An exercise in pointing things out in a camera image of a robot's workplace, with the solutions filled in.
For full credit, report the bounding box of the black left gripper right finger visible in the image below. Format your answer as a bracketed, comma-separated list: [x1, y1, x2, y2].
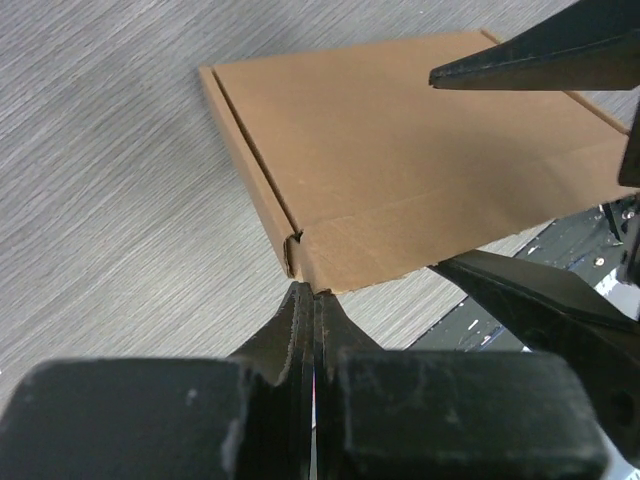
[314, 293, 608, 479]

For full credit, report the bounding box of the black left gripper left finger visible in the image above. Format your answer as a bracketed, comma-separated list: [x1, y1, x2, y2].
[1, 282, 314, 479]

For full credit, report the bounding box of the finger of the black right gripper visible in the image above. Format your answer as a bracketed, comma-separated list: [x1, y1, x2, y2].
[432, 250, 639, 465]
[429, 0, 639, 91]

